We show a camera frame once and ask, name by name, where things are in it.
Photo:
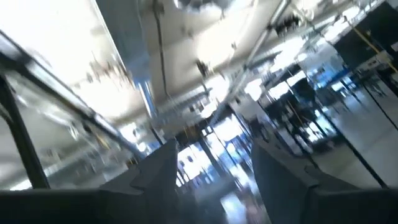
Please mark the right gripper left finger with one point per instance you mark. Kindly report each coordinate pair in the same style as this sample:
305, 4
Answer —
158, 186

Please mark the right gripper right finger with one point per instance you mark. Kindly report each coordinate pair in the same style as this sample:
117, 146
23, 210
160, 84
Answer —
280, 186

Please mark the black overhead beam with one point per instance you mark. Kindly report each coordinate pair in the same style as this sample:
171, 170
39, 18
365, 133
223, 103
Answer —
62, 93

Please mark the black aluminium table frame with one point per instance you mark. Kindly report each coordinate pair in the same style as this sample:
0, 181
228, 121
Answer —
21, 137

